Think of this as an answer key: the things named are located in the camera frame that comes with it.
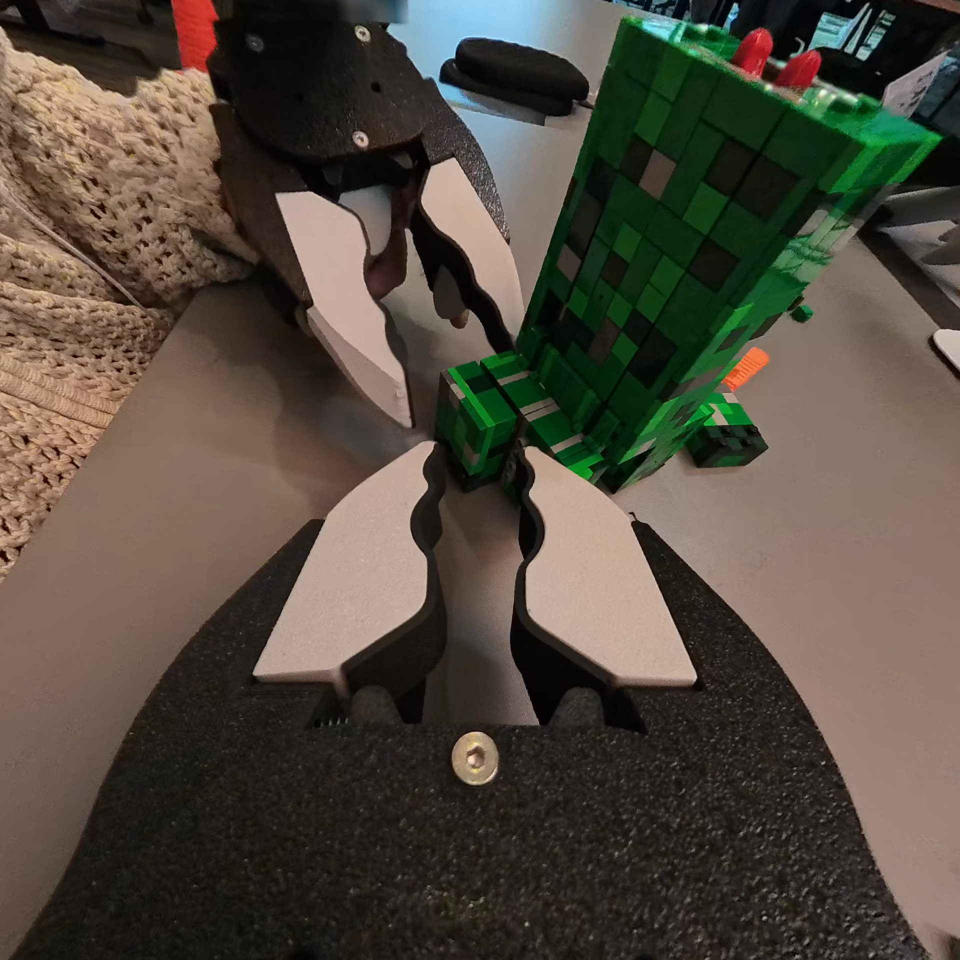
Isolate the person's left forearm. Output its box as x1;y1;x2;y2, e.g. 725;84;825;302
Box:
0;28;262;312

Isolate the green lego creeper figure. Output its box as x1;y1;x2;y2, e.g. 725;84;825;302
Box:
480;16;945;498

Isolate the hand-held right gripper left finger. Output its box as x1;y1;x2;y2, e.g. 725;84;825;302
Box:
252;441;450;711

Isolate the orange lego brick separator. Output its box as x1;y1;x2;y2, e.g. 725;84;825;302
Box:
722;346;771;391

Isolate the orange traffic cone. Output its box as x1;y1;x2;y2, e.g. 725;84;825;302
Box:
171;0;220;74

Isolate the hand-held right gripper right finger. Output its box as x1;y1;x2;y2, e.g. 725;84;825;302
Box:
512;446;700;711

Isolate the black oval pad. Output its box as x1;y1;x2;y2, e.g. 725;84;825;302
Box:
438;37;595;118

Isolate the person's left hand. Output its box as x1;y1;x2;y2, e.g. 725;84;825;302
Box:
366;183;415;300

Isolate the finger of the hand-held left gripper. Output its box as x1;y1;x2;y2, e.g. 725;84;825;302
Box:
409;156;528;355
274;189;417;430

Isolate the green lego foot block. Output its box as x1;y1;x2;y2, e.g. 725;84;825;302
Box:
437;360;526;494
684;401;770;472

